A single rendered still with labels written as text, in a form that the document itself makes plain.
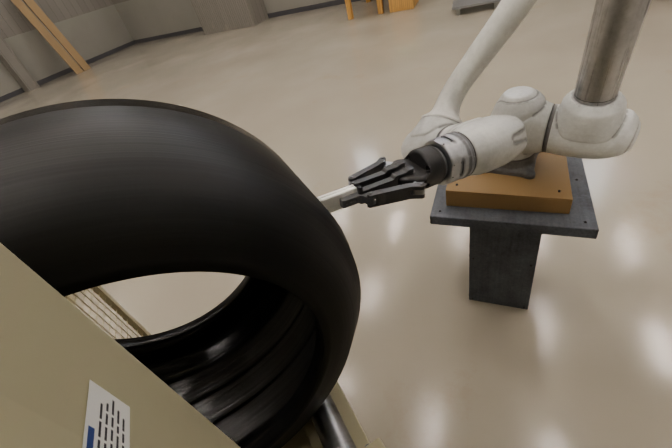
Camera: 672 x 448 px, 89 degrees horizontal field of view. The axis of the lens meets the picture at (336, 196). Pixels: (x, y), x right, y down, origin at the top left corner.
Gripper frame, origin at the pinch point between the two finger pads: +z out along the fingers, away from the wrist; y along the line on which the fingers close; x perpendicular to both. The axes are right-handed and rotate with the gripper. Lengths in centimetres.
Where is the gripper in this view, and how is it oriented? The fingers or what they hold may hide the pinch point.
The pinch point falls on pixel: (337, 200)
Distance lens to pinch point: 56.7
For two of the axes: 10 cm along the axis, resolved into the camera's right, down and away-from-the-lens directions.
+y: 4.6, 4.6, -7.6
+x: 1.0, 8.3, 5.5
